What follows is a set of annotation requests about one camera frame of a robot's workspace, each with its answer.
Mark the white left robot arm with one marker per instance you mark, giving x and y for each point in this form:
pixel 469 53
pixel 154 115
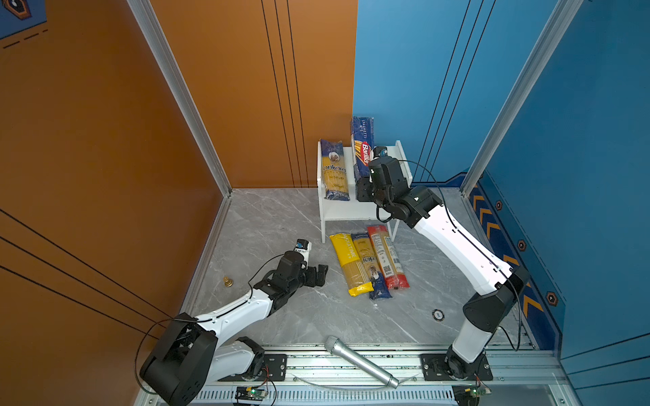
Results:
pixel 195 350

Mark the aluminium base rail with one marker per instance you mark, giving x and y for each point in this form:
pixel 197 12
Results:
pixel 402 375

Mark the red spaghetti pack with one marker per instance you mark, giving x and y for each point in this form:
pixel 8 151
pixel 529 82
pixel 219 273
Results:
pixel 387 257

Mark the green circuit board left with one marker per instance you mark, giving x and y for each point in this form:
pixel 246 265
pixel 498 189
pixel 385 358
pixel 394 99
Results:
pixel 250 396

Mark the blue yellow pasta bag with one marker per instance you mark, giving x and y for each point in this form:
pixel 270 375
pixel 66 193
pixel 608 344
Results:
pixel 334 175

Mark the small brass weight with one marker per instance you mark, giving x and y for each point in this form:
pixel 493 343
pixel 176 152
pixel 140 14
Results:
pixel 228 281

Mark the aluminium corner post right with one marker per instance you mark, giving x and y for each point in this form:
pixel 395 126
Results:
pixel 554 30

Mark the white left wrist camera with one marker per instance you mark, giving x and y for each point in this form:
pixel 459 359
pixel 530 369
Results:
pixel 302 247

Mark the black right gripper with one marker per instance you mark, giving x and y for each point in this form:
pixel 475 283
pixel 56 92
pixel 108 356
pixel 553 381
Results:
pixel 364 183

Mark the circuit board right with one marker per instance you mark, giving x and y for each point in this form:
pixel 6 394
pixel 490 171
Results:
pixel 470 396

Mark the silver microphone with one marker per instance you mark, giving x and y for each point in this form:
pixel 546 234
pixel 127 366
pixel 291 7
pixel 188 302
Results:
pixel 336 347

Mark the dark blue Barilla spaghetti pack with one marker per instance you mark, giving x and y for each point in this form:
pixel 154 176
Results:
pixel 362 143

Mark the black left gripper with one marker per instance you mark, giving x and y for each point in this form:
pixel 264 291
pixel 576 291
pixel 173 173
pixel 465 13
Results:
pixel 312 280

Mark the aluminium corner post left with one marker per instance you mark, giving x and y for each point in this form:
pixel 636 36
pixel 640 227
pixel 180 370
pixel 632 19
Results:
pixel 158 43

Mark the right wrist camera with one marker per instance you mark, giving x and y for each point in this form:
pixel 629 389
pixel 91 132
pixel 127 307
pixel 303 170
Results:
pixel 379 151

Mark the aluminium corner post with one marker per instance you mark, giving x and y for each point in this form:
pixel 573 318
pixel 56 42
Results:
pixel 554 30
pixel 158 43

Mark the white metal shelf rack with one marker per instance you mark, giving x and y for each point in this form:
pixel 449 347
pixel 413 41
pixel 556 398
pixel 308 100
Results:
pixel 354 210

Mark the blue yellow portrait spaghetti pack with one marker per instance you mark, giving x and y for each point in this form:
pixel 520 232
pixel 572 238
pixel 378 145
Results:
pixel 366 252

